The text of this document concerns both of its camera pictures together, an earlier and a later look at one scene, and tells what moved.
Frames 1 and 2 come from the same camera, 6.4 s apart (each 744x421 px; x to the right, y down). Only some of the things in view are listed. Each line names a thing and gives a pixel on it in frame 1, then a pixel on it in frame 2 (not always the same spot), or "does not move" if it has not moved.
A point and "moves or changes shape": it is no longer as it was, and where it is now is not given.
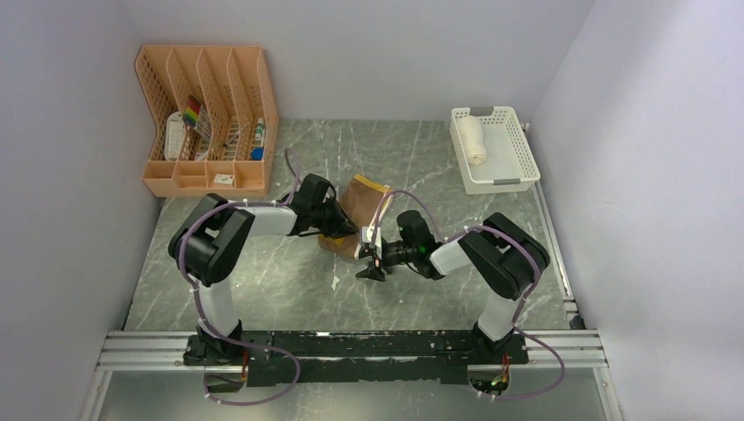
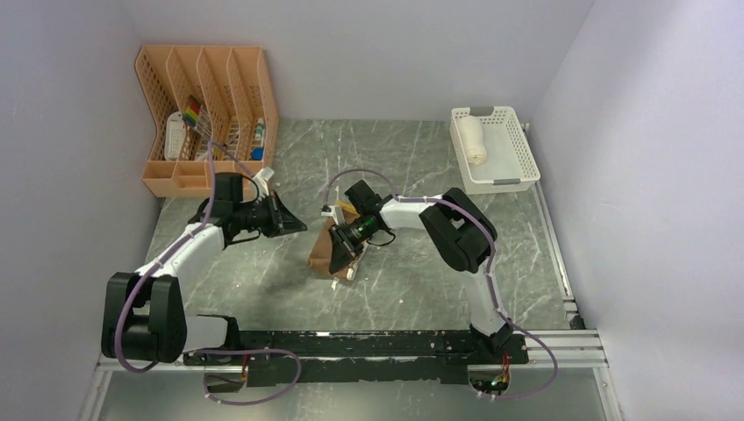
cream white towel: (471, 132) does not move
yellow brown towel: (361, 201) moves or changes shape
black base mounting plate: (354, 357) does not move
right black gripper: (374, 270) -> (344, 250)
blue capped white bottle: (258, 142) does not move
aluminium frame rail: (547, 351) does not move
